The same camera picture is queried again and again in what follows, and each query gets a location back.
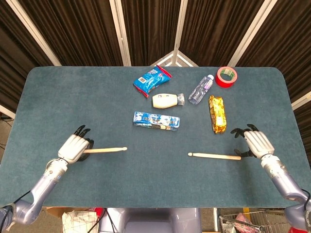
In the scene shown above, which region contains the pink item in basket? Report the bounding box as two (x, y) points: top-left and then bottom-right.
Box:
(234, 213), (256, 226)

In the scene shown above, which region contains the lavender robot torso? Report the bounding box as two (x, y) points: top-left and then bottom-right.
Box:
(98, 207), (202, 233)

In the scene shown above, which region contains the white checked bag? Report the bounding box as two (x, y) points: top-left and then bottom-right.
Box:
(62, 210), (99, 233)

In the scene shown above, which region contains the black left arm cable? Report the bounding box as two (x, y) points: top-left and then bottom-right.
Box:
(0, 190), (32, 229)

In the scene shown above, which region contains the wooden drumstick with black ring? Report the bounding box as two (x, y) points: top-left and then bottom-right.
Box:
(188, 152), (242, 161)

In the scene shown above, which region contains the white screen base frame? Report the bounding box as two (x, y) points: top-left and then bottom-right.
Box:
(150, 50), (199, 67)

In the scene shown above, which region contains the blue Oreo cookie box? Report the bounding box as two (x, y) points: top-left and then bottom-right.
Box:
(133, 111), (181, 132)

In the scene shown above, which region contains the blue snack bag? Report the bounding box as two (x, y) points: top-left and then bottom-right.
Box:
(132, 64), (173, 99)

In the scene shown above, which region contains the black torso cable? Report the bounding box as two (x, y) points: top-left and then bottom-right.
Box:
(87, 208), (115, 233)

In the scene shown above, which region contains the brown cardboard box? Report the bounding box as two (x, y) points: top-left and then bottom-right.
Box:
(46, 207), (98, 219)

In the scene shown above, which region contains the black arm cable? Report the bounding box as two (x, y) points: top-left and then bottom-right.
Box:
(0, 190), (32, 229)
(289, 188), (311, 212)

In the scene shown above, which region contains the white screen frame post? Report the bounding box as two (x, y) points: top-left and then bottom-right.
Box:
(227, 0), (278, 67)
(6, 0), (62, 67)
(291, 91), (311, 110)
(108, 0), (132, 67)
(0, 104), (16, 119)
(172, 0), (189, 67)

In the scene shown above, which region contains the teal table mat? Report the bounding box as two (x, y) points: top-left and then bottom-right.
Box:
(0, 66), (311, 209)

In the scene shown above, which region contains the red tape roll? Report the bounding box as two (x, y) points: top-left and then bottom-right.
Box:
(215, 66), (239, 89)

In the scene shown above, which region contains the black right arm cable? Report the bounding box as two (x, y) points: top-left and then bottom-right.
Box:
(289, 188), (311, 212)

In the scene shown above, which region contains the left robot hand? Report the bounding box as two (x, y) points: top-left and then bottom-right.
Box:
(57, 125), (95, 165)

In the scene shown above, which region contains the white bottle with grey cap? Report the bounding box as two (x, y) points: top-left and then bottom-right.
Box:
(152, 93), (186, 109)

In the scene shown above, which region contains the dark brown curtain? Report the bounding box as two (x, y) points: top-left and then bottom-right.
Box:
(0, 0), (311, 153)

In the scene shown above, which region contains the wire basket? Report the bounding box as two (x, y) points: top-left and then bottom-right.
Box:
(218, 210), (291, 233)

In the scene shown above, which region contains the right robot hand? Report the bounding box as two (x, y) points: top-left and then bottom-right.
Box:
(230, 124), (275, 160)

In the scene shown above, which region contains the clear plastic water bottle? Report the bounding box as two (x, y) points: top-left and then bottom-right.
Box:
(188, 74), (215, 105)

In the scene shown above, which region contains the gold foil snack pack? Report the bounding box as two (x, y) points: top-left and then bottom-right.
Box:
(207, 95), (227, 134)

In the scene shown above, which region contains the plain wooden drumstick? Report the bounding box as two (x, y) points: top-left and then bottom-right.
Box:
(84, 147), (128, 154)

